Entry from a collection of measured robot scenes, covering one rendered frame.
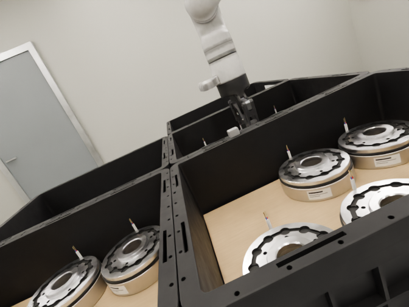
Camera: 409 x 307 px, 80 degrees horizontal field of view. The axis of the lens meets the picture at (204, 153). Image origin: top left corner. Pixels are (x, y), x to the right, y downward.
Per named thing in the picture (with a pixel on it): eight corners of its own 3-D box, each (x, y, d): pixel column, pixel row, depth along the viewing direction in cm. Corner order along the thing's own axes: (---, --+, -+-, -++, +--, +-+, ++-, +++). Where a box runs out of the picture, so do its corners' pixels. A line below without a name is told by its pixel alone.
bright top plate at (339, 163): (316, 147, 43) (315, 144, 42) (368, 159, 33) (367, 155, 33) (268, 173, 41) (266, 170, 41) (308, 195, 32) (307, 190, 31)
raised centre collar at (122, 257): (149, 232, 38) (147, 229, 38) (149, 251, 34) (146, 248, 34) (120, 247, 38) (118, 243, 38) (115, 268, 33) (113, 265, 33)
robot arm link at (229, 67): (199, 92, 62) (189, 68, 61) (239, 74, 63) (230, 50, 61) (205, 92, 54) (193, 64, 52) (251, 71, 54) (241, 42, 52)
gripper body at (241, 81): (249, 68, 54) (263, 108, 57) (238, 71, 62) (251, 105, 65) (218, 82, 54) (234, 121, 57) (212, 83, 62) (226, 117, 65)
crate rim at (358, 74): (293, 86, 73) (291, 78, 72) (377, 83, 44) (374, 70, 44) (170, 142, 71) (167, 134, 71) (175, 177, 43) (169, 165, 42)
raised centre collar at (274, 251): (303, 232, 25) (301, 228, 25) (334, 265, 21) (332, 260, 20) (260, 253, 25) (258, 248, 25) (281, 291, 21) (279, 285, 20)
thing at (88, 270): (108, 250, 40) (106, 247, 40) (81, 304, 30) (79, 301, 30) (54, 271, 40) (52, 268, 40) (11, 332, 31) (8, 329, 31)
